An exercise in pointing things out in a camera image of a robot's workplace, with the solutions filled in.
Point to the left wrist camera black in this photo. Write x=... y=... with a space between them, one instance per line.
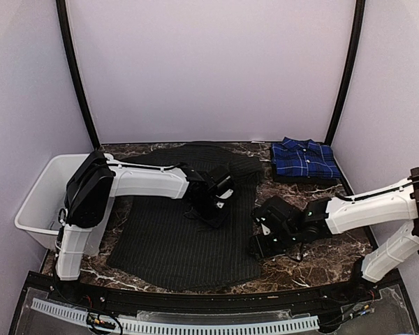
x=220 y=182

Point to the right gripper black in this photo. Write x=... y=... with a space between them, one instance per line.
x=261 y=250

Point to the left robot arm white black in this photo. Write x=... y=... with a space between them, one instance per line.
x=178 y=182

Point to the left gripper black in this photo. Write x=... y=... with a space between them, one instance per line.
x=217 y=222

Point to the left black frame post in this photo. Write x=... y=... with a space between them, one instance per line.
x=67 y=40

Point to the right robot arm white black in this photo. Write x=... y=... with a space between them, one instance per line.
x=327 y=217

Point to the white slotted cable duct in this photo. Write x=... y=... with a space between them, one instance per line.
x=179 y=323

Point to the blue plaid folded shirt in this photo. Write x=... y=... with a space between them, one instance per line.
x=304 y=158

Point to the black pinstriped long sleeve shirt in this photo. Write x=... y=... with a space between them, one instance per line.
x=165 y=245

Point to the white plastic bin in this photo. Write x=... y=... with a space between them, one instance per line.
x=67 y=181

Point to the black front rail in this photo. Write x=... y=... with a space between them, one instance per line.
x=319 y=299

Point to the right black frame post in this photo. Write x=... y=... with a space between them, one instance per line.
x=347 y=74

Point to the black frame post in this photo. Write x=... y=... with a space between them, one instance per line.
x=67 y=40
x=347 y=74

